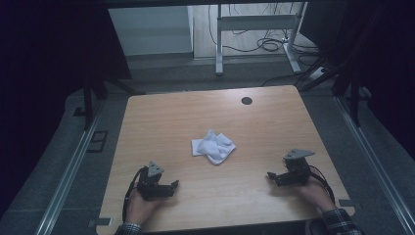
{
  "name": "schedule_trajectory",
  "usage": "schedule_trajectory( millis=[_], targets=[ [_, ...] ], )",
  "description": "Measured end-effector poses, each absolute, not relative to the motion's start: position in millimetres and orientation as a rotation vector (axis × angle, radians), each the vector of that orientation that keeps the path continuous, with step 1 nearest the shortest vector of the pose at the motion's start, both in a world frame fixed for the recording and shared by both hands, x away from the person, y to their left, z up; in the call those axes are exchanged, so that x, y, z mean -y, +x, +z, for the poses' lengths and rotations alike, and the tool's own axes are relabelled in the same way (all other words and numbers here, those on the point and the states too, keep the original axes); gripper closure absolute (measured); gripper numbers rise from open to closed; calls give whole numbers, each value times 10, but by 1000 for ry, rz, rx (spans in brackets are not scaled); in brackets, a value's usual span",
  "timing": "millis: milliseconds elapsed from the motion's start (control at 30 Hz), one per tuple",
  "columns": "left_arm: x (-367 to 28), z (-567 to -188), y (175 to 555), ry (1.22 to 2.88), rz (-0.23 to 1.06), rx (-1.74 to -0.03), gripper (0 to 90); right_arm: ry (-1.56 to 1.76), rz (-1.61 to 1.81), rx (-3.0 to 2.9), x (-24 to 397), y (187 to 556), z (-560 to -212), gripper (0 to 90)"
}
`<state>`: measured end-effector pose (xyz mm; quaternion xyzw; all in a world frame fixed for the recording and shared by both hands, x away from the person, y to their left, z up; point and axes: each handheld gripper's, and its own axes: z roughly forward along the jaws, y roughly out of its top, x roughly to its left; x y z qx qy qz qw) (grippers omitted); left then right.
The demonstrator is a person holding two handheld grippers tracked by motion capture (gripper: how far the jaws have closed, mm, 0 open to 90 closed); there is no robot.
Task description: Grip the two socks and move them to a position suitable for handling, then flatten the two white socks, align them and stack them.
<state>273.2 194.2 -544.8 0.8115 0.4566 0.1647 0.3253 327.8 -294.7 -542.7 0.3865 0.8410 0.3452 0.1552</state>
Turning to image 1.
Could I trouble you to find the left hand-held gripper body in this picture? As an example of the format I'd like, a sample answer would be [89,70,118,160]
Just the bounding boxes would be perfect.
[136,161,168,202]

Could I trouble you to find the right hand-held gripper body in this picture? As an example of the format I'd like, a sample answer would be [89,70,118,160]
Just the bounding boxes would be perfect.
[282,148,316,188]

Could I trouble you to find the white cloth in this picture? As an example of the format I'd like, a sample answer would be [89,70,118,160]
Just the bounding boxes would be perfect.
[191,128,237,166]

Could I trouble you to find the person's left hand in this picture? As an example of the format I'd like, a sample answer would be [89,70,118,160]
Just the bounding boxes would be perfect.
[124,187,164,227]

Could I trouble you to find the person's right hand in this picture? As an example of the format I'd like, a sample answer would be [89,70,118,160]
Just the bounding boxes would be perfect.
[292,176,338,215]

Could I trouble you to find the black metal stand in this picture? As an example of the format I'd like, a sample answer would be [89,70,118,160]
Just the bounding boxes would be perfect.
[297,55,365,129]
[81,72,147,132]

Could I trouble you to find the white power strip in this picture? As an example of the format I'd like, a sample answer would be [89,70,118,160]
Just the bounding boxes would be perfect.
[307,66,328,81]

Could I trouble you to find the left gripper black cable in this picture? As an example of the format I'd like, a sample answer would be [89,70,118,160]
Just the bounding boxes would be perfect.
[121,165,149,223]

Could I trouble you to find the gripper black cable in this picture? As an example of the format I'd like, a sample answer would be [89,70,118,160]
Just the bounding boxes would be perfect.
[307,164,337,205]
[121,165,149,223]

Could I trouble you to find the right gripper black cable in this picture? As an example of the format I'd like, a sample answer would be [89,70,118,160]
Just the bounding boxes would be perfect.
[307,164,337,205]

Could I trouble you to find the grey table bracket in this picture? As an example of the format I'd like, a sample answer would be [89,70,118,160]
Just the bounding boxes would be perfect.
[87,216,115,228]

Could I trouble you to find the aluminium rail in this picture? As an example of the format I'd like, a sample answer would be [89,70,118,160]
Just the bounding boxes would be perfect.
[335,95,415,235]
[34,100,106,235]

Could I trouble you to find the black floor cables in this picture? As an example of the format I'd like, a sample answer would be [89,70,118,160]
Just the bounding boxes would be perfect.
[207,3,322,68]

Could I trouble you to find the white metal desk frame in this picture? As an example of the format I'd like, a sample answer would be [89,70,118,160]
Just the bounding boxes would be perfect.
[214,2,308,76]

